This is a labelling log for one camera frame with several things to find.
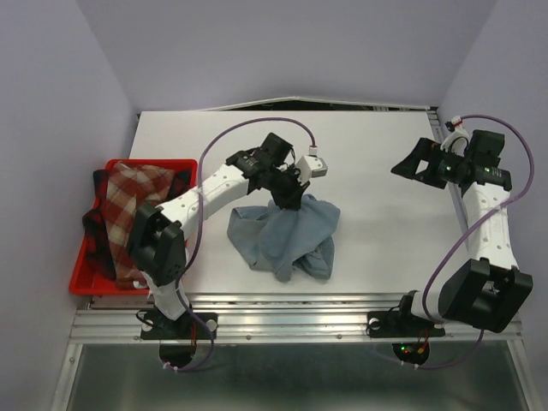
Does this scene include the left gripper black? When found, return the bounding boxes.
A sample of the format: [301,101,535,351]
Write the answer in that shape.
[265,163,309,209]

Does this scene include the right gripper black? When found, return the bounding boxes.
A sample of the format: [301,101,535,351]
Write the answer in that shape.
[390,137,470,188]

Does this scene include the light blue denim skirt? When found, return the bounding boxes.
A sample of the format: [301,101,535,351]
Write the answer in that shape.
[227,194,341,283]

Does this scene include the red cream plaid skirt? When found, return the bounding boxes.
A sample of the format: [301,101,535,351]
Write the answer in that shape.
[101,163,175,289]

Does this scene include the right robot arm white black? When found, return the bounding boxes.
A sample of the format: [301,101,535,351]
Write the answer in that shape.
[391,127,533,334]

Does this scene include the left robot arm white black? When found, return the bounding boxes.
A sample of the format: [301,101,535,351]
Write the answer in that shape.
[127,133,327,337]

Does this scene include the red navy plaid skirt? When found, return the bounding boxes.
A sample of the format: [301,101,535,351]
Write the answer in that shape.
[82,167,192,282]

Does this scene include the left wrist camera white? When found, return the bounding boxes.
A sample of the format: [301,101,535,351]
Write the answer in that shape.
[295,155,328,185]

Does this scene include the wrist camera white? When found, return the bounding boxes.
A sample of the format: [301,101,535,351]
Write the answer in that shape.
[440,128,470,155]
[295,155,328,185]

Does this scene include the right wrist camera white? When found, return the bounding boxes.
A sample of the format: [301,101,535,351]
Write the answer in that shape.
[440,128,470,155]

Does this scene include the aluminium frame rail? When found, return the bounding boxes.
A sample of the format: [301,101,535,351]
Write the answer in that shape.
[52,294,543,410]

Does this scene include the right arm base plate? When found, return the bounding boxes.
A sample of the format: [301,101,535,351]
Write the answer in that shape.
[366,310,445,338]

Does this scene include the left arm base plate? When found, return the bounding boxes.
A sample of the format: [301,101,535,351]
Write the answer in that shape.
[135,309,218,341]

